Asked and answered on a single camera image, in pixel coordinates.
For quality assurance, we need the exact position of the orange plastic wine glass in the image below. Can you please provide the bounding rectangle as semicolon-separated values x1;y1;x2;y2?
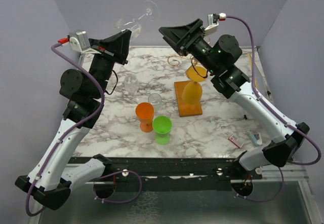
135;102;154;133

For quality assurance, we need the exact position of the clear glass tumbler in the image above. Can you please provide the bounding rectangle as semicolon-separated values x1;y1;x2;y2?
148;93;162;113

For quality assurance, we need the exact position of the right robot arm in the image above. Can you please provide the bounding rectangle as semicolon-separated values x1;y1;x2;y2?
158;19;309;179

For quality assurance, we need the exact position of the blue white small object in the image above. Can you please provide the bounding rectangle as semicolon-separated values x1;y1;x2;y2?
249;132;263;146

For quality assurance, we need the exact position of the clear wine glass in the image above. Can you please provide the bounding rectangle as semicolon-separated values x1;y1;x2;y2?
114;0;160;42
124;73;139;102

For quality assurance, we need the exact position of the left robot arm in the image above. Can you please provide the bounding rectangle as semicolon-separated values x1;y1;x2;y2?
15;29;132;210

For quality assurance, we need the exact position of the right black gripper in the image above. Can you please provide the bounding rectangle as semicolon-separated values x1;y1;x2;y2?
158;19;219;75

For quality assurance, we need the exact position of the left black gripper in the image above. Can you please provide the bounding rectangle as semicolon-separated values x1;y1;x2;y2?
86;29;132;98

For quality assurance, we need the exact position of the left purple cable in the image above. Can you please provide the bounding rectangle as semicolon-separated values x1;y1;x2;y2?
26;44;105;215

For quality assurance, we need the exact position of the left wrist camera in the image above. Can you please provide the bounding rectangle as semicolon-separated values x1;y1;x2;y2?
58;30;91;53

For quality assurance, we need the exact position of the purple cable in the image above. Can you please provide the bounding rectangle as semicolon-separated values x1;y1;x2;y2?
26;44;105;215
225;15;322;165

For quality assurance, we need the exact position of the gold wire wine glass rack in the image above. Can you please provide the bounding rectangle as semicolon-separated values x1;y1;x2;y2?
167;54;203;117

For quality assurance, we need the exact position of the black mounting rail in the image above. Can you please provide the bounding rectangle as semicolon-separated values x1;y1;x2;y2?
68;157;269;192

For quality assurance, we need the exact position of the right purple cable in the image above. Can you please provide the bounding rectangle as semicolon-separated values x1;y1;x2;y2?
225;15;322;165

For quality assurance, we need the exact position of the red white small box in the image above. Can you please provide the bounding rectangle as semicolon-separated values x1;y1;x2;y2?
228;134;244;148

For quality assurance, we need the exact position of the yellow plastic wine glass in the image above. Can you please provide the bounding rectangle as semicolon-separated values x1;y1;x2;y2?
182;65;207;104

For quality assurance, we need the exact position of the green plastic wine glass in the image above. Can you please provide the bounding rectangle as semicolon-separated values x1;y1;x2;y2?
152;116;173;145

